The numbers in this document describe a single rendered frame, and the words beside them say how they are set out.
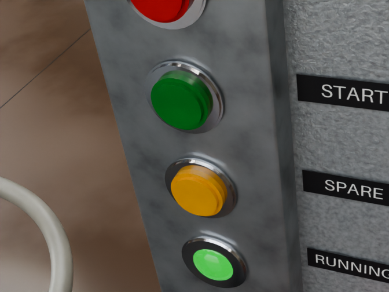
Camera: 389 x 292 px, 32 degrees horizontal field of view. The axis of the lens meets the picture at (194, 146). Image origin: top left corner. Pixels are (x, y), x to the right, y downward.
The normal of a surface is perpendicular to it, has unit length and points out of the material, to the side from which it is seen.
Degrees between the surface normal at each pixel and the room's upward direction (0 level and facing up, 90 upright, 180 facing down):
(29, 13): 0
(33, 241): 0
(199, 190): 90
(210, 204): 90
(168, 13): 90
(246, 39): 90
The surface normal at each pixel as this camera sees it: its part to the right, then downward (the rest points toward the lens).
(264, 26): -0.02, 0.62
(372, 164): -0.40, 0.61
